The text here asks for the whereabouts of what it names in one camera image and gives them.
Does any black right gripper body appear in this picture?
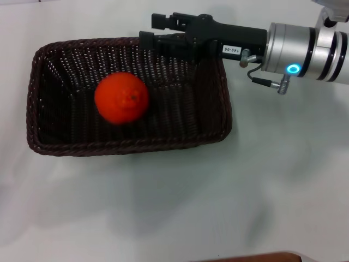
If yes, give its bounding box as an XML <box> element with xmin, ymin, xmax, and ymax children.
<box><xmin>184</xmin><ymin>13</ymin><xmax>268</xmax><ymax>63</ymax></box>

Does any orange plastic pear fruit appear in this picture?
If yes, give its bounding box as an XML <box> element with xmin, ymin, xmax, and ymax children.
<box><xmin>94</xmin><ymin>72</ymin><xmax>150</xmax><ymax>126</ymax></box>

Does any dark brown woven basket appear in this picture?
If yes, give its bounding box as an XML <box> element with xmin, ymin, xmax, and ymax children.
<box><xmin>26</xmin><ymin>37</ymin><xmax>233</xmax><ymax>158</ymax></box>

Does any brown curved panel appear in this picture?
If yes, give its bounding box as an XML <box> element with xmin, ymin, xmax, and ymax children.
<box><xmin>216</xmin><ymin>252</ymin><xmax>302</xmax><ymax>262</ymax></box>

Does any black cable with metal plugs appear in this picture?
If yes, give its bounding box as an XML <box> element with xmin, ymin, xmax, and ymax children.
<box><xmin>239</xmin><ymin>48</ymin><xmax>292</xmax><ymax>96</ymax></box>

